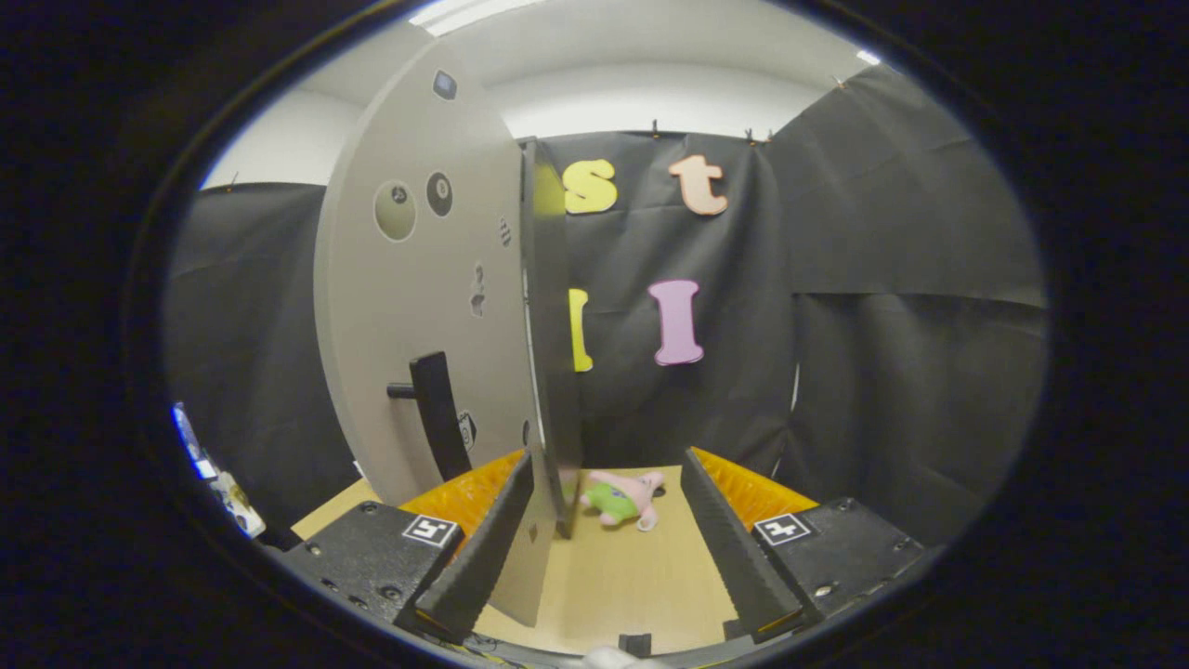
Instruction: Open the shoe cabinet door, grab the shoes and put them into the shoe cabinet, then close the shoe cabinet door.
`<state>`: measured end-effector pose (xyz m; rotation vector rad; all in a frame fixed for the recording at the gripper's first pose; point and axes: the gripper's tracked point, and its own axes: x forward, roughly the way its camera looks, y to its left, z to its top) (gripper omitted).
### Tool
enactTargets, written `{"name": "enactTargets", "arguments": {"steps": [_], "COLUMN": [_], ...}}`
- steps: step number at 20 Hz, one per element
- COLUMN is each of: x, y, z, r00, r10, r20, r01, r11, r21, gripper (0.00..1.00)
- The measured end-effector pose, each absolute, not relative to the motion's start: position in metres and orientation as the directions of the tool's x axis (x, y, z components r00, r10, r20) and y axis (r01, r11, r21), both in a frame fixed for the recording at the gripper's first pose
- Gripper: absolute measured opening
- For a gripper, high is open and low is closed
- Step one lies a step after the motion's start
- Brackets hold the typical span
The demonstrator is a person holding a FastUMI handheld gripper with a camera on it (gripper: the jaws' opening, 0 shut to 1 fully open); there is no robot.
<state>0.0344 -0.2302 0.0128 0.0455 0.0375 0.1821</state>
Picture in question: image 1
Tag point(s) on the long ceiling light panel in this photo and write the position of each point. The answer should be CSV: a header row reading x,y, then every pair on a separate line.
x,y
464,13

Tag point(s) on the grey shoe cabinet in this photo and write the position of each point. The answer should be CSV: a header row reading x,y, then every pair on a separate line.
x,y
557,372

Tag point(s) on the pink and green plush toy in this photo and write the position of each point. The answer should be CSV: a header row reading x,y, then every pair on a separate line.
x,y
615,502

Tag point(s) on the white and blue object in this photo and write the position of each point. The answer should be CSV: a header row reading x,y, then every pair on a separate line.
x,y
232,502

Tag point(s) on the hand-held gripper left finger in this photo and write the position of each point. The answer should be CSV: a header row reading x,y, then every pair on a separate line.
x,y
488,557

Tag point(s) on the grey shoe cabinet door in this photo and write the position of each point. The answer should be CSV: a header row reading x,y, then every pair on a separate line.
x,y
418,279

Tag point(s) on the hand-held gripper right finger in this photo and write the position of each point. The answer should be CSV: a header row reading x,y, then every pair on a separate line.
x,y
734,557

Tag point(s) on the black backdrop cloth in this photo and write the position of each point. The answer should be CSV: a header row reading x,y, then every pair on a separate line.
x,y
882,279

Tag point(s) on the small ceiling light panel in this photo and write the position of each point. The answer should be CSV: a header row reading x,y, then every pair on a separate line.
x,y
868,57

